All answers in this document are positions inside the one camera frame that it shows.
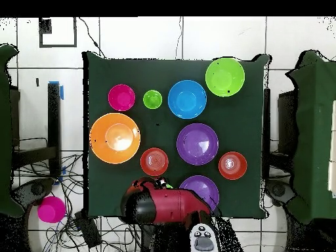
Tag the small green bowl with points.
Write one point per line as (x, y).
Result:
(169, 186)

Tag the blue bowl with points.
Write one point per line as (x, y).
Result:
(187, 99)

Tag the pink cup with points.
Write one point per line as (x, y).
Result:
(51, 209)

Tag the black metal stool frame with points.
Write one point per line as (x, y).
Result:
(53, 118)

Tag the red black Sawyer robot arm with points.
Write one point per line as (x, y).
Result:
(173, 204)

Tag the red-orange bowl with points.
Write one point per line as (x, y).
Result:
(154, 160)
(232, 165)

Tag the large orange bowl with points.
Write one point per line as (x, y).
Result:
(115, 138)

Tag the pink bowl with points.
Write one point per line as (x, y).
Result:
(121, 97)

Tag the black power adapter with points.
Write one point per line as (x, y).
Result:
(88, 229)

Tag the dark green table cloth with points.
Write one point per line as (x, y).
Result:
(236, 118)

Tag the green cup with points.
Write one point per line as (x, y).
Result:
(152, 99)

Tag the purple bowl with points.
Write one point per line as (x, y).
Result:
(197, 144)
(203, 185)

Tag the green cloth covered table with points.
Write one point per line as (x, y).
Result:
(5, 131)
(312, 131)

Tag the black grey base foot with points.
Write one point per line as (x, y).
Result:
(278, 190)
(36, 189)

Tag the large green bowl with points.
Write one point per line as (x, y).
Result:
(225, 77)

